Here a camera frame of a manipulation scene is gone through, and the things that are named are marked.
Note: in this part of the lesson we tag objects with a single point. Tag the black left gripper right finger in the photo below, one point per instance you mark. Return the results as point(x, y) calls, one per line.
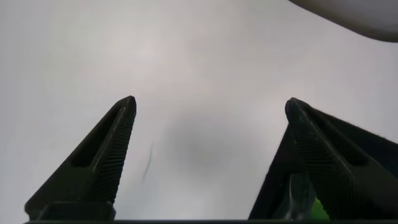
point(342, 183)

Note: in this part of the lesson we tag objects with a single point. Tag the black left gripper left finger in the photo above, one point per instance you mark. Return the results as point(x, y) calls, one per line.
point(93, 168)

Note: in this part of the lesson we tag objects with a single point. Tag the black computer mouse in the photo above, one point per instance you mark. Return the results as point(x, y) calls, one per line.
point(295, 199)

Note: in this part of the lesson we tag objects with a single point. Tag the black green mouse pad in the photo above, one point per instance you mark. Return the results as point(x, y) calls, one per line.
point(269, 189)

